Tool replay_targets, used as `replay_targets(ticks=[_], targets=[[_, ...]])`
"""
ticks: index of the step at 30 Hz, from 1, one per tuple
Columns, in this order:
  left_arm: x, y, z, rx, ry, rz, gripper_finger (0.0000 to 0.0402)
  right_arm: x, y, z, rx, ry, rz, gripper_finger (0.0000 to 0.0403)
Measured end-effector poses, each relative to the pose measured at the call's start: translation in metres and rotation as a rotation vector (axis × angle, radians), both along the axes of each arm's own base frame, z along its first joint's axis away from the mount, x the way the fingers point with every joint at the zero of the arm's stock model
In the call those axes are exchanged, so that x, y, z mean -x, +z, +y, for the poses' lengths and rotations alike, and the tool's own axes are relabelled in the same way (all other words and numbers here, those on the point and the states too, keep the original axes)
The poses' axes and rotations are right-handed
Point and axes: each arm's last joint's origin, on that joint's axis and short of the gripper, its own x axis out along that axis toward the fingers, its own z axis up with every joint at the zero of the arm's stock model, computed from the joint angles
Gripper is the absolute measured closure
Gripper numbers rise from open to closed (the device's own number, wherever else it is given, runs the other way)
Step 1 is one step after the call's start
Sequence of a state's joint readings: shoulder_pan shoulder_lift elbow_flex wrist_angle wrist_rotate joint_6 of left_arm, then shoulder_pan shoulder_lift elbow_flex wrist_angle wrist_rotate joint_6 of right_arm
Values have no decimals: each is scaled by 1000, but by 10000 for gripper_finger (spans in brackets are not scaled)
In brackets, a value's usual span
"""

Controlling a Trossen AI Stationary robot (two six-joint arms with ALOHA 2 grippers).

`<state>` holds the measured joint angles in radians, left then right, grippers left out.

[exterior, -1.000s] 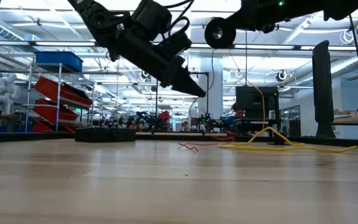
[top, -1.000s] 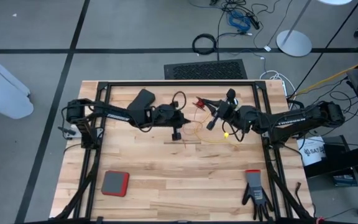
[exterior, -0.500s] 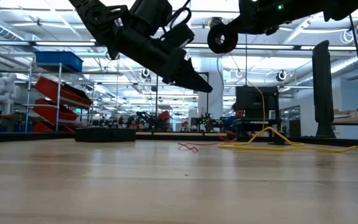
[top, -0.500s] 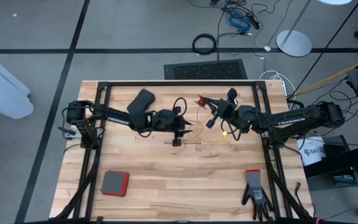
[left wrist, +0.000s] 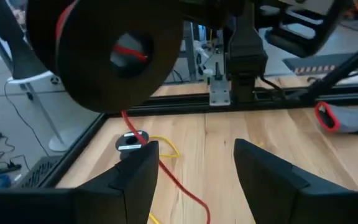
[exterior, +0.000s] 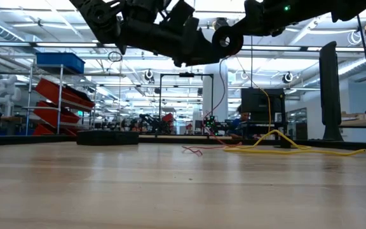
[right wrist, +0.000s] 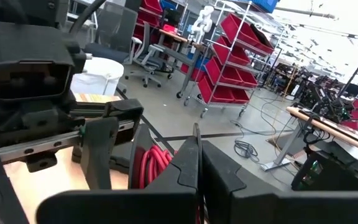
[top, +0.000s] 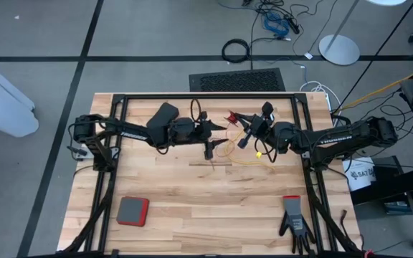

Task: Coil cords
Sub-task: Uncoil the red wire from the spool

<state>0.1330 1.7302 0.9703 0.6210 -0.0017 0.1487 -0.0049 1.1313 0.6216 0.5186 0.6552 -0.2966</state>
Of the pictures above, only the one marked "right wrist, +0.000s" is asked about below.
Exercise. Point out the workbench with wooden edge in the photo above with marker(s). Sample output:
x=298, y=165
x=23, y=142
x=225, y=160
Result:
x=337, y=132

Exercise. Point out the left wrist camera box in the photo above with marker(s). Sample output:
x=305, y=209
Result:
x=30, y=46

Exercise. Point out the black slanted pole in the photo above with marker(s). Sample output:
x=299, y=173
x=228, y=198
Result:
x=357, y=68

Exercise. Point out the black computer box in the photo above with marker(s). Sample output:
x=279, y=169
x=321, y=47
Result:
x=328, y=174

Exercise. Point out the white humanoid robot figure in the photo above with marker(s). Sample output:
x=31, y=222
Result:
x=201, y=23

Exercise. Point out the red plastic storage bin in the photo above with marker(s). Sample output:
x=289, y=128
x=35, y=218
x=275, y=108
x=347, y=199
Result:
x=232, y=51
x=236, y=29
x=241, y=96
x=222, y=71
x=248, y=79
x=214, y=91

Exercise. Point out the wooden-top rolling table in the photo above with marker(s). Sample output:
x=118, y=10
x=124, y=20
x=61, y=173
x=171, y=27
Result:
x=179, y=39

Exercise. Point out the shelf of red bins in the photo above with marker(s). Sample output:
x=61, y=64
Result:
x=149, y=15

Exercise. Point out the blue plastic crate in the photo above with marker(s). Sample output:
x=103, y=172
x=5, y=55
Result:
x=266, y=4

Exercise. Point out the dark mesh office chair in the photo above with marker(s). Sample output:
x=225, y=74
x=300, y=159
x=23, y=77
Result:
x=113, y=34

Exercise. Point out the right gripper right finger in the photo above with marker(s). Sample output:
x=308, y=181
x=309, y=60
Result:
x=259, y=208

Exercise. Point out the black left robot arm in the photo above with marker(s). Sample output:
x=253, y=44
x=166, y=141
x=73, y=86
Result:
x=17, y=11

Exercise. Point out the grey office chair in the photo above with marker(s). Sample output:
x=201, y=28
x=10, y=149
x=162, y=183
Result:
x=148, y=59

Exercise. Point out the white bin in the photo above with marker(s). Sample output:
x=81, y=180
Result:
x=98, y=76

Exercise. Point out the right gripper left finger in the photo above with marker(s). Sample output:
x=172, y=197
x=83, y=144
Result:
x=135, y=207

